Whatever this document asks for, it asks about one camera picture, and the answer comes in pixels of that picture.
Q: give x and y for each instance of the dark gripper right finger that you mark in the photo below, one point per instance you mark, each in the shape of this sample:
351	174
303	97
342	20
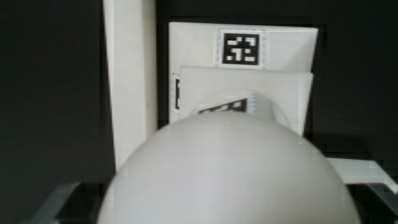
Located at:
376	202

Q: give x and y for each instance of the white front fence bar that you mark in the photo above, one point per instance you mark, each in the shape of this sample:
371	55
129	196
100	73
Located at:
363	172

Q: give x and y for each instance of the white lamp bulb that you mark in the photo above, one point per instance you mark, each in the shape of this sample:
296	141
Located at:
227	170

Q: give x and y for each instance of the white fence bar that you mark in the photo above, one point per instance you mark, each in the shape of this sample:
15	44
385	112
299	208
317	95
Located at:
131	35
363	172

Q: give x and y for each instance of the white lamp base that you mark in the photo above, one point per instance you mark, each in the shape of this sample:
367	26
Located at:
241	57

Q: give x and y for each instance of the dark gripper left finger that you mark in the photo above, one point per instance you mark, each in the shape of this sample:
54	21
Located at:
72	204

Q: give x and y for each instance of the white right fence bar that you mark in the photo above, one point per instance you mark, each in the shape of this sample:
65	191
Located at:
131	35

